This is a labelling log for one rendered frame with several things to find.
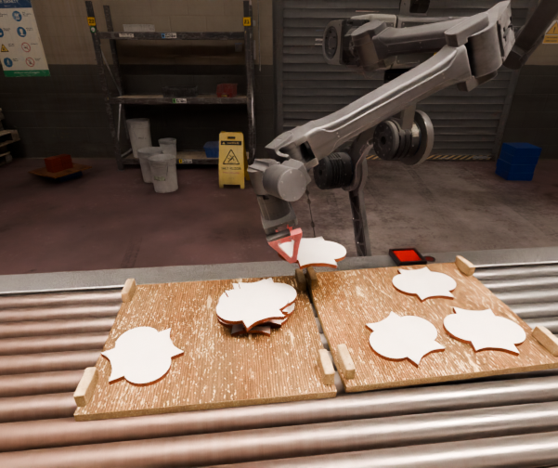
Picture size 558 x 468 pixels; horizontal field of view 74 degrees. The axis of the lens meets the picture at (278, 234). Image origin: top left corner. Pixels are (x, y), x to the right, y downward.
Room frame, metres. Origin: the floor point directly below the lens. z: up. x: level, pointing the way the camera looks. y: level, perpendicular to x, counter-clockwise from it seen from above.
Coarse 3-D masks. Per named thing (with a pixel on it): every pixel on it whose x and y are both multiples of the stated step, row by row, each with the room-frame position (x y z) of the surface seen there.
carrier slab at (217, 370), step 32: (160, 288) 0.72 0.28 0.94; (192, 288) 0.72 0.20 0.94; (224, 288) 0.72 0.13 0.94; (128, 320) 0.60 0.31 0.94; (160, 320) 0.60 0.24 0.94; (192, 320) 0.60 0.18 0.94; (288, 320) 0.60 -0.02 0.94; (192, 352) 0.51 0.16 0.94; (224, 352) 0.51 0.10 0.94; (256, 352) 0.51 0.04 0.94; (288, 352) 0.51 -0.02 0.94; (128, 384) 0.44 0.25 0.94; (160, 384) 0.44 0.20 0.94; (192, 384) 0.44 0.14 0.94; (224, 384) 0.44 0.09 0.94; (256, 384) 0.44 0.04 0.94; (288, 384) 0.44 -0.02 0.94; (320, 384) 0.44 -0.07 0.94; (96, 416) 0.38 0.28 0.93; (128, 416) 0.39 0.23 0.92
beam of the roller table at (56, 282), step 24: (216, 264) 0.86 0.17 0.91; (240, 264) 0.86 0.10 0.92; (264, 264) 0.86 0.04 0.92; (288, 264) 0.86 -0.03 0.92; (360, 264) 0.86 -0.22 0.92; (384, 264) 0.86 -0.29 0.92; (480, 264) 0.86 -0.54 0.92; (504, 264) 0.86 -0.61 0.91; (528, 264) 0.86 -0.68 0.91; (552, 264) 0.87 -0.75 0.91; (0, 288) 0.75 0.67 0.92; (24, 288) 0.75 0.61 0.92; (48, 288) 0.75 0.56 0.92; (72, 288) 0.75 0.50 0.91; (96, 288) 0.75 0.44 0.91; (120, 288) 0.75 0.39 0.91
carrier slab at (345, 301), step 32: (320, 288) 0.72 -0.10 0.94; (352, 288) 0.72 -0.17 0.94; (384, 288) 0.72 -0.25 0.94; (480, 288) 0.72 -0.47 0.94; (320, 320) 0.61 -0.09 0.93; (352, 320) 0.60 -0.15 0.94; (512, 320) 0.60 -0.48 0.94; (352, 352) 0.51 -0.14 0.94; (448, 352) 0.51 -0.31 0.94; (480, 352) 0.51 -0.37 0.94; (544, 352) 0.51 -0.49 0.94; (352, 384) 0.44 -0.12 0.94; (384, 384) 0.44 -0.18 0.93
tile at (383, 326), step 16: (384, 320) 0.59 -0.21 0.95; (400, 320) 0.59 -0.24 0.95; (416, 320) 0.59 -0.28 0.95; (384, 336) 0.54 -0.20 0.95; (400, 336) 0.54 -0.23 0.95; (416, 336) 0.54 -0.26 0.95; (432, 336) 0.54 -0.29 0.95; (384, 352) 0.50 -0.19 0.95; (400, 352) 0.50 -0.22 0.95; (416, 352) 0.50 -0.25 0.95; (432, 352) 0.51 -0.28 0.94
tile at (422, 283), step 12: (396, 276) 0.75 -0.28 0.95; (408, 276) 0.75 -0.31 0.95; (420, 276) 0.75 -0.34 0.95; (432, 276) 0.75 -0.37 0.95; (444, 276) 0.75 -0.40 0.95; (396, 288) 0.71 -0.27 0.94; (408, 288) 0.70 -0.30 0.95; (420, 288) 0.70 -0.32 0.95; (432, 288) 0.70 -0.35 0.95; (444, 288) 0.70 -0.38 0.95; (420, 300) 0.67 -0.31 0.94
